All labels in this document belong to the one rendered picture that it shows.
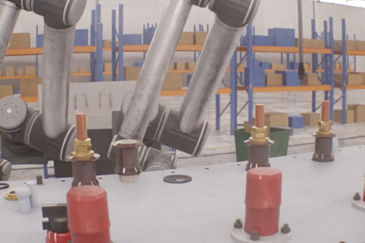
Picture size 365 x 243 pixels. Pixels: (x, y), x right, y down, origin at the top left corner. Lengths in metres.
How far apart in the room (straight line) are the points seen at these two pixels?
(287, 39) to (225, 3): 9.09
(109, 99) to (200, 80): 4.12
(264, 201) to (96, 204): 0.30
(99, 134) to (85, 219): 1.99
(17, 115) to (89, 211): 1.55
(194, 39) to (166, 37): 8.04
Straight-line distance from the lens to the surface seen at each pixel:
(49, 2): 1.55
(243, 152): 5.59
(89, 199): 0.65
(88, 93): 5.90
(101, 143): 2.64
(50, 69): 1.76
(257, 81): 10.26
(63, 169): 3.19
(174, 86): 9.37
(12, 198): 1.08
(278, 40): 10.54
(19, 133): 2.19
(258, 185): 0.76
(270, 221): 0.79
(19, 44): 8.77
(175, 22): 1.62
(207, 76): 1.86
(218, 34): 1.72
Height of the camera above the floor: 1.70
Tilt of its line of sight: 6 degrees down
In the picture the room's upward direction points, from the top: 1 degrees counter-clockwise
